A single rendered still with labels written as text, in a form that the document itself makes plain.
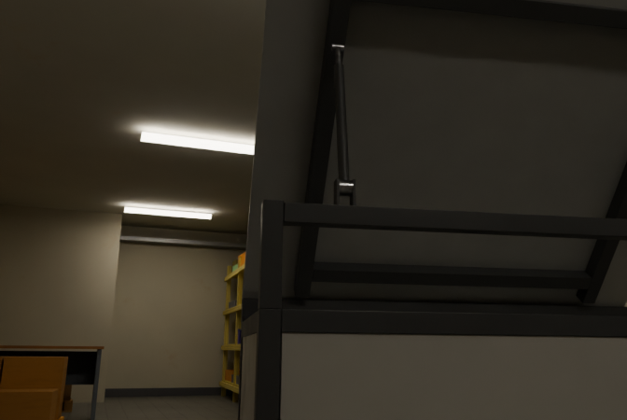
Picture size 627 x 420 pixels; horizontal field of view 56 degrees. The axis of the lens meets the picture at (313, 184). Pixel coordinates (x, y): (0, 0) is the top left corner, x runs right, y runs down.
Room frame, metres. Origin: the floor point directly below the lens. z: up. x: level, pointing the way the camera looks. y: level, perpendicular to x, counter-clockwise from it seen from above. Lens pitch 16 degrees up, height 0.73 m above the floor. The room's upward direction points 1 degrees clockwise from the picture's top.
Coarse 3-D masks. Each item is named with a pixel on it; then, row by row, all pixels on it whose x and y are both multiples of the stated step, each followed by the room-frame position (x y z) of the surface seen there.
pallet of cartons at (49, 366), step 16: (0, 368) 5.25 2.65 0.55; (16, 368) 5.27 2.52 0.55; (32, 368) 5.30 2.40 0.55; (48, 368) 5.34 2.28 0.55; (64, 368) 5.48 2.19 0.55; (0, 384) 5.24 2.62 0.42; (16, 384) 5.27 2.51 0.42; (32, 384) 5.31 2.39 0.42; (48, 384) 5.35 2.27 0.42; (64, 384) 5.66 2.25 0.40; (0, 400) 4.92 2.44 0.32; (16, 400) 4.95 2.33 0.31; (32, 400) 4.98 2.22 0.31; (48, 400) 5.01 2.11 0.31; (0, 416) 4.92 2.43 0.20; (16, 416) 4.95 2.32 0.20; (32, 416) 4.98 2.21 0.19; (48, 416) 5.01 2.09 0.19
